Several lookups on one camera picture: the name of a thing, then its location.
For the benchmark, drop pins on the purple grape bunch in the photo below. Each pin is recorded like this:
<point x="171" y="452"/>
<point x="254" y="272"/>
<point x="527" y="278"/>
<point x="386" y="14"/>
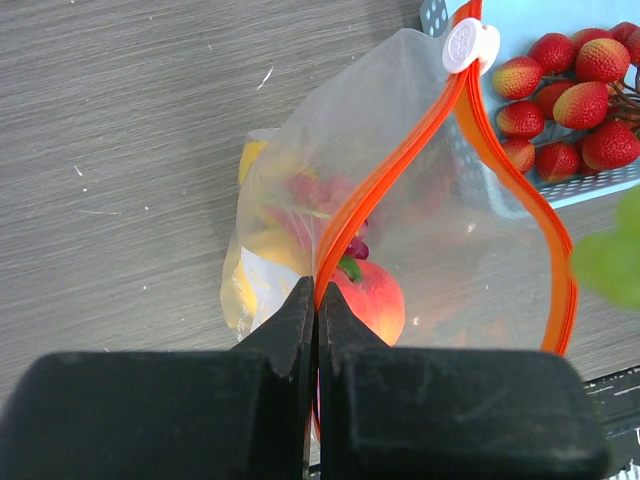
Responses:
<point x="319" y="199"/>

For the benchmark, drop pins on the yellow apple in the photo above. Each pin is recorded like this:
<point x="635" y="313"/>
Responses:
<point x="251" y="151"/>

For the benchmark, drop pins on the orange pink peach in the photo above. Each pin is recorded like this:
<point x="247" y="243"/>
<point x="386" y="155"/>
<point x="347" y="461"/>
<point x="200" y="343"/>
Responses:
<point x="373" y="295"/>

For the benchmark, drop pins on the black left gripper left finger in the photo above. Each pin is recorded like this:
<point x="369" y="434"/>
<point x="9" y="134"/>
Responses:
<point x="243" y="413"/>

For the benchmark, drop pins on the clear zip top bag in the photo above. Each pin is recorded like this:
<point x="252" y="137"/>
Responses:
<point x="471" y="278"/>

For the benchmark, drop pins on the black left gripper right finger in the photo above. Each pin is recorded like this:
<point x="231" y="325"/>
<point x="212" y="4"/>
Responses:
<point x="423" y="413"/>

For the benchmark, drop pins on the red strawberry bunch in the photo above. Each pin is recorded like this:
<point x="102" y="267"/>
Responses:
<point x="570" y="109"/>

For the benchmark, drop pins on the green grape bunch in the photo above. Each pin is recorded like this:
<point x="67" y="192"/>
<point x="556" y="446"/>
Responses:
<point x="607" y="262"/>

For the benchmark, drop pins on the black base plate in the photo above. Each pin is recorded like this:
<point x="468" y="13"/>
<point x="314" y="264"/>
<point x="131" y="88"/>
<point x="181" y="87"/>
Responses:
<point x="616" y="398"/>

